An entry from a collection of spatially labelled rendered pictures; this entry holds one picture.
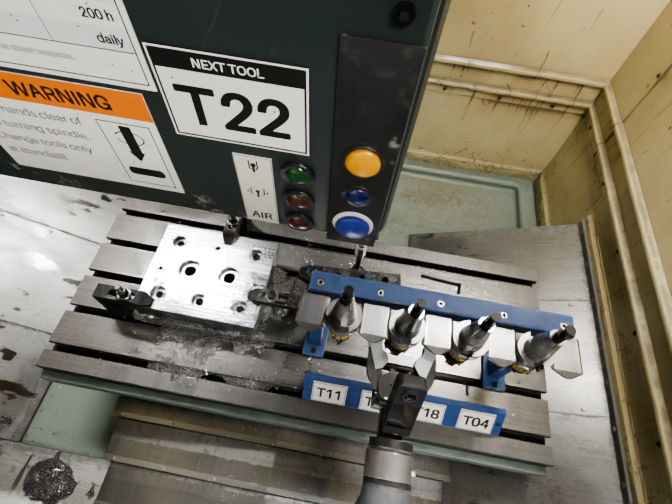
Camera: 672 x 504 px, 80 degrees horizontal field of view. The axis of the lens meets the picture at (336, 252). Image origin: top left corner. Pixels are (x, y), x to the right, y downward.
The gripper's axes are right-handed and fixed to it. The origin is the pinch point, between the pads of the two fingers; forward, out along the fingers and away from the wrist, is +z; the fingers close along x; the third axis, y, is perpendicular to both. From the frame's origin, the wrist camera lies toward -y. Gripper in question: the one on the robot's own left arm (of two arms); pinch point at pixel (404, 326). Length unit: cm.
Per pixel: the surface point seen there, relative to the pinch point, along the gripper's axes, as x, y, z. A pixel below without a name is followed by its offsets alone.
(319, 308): -15.5, -2.5, -0.5
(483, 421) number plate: 23.5, 24.7, -9.6
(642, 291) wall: 59, 17, 26
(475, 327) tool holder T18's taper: 9.5, -9.0, -1.2
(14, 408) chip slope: -96, 54, -25
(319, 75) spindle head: -15, -53, -5
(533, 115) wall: 43, 30, 96
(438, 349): 5.6, -2.5, -3.8
